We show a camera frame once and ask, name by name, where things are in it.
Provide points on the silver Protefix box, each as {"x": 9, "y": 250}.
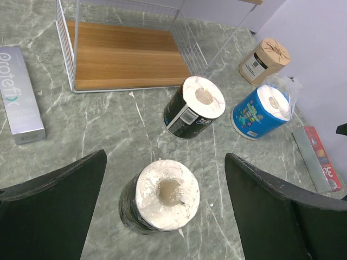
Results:
{"x": 18, "y": 97}

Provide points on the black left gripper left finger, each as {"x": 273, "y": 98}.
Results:
{"x": 48, "y": 217}

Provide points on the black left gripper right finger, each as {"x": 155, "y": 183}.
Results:
{"x": 278, "y": 220}

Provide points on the red and silver box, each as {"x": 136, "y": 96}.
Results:
{"x": 316, "y": 160}

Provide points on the wire shelf with wooden boards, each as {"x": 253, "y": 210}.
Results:
{"x": 111, "y": 46}

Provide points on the brown paper roll with label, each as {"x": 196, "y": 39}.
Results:
{"x": 267, "y": 58}

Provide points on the black-wrapped paper roll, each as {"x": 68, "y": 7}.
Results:
{"x": 196, "y": 104}
{"x": 163, "y": 197}

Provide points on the blue-wrapped paper towel roll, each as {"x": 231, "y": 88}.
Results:
{"x": 267, "y": 107}

